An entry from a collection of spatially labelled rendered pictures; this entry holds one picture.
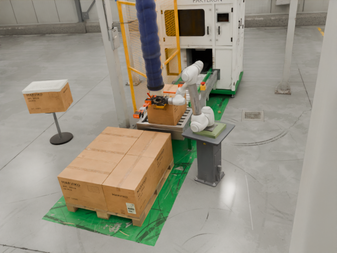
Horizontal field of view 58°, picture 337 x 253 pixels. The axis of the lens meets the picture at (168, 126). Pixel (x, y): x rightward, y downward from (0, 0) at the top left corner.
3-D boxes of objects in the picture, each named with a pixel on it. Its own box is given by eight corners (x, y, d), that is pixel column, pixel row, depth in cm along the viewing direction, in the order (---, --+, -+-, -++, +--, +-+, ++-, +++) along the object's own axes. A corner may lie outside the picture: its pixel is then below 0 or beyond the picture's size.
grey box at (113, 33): (117, 46, 488) (114, 27, 474) (120, 46, 486) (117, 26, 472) (111, 49, 472) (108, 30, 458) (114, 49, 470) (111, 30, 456)
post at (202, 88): (203, 142, 495) (201, 84, 446) (207, 142, 493) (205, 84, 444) (202, 144, 490) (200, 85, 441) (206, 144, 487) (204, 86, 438)
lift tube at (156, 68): (151, 83, 418) (140, 2, 364) (166, 84, 411) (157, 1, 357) (145, 90, 400) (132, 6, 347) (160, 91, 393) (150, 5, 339)
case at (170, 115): (163, 107, 494) (160, 83, 474) (186, 109, 480) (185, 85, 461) (148, 125, 446) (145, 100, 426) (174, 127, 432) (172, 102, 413)
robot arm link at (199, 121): (210, 126, 364) (201, 136, 349) (198, 125, 373) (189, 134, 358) (199, 64, 330) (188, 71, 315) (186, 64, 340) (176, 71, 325)
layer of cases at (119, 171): (112, 148, 473) (107, 126, 454) (173, 156, 441) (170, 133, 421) (65, 202, 377) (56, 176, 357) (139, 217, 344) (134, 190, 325)
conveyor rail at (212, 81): (214, 79, 619) (214, 70, 610) (217, 79, 618) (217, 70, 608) (180, 138, 433) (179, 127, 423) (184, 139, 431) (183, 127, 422)
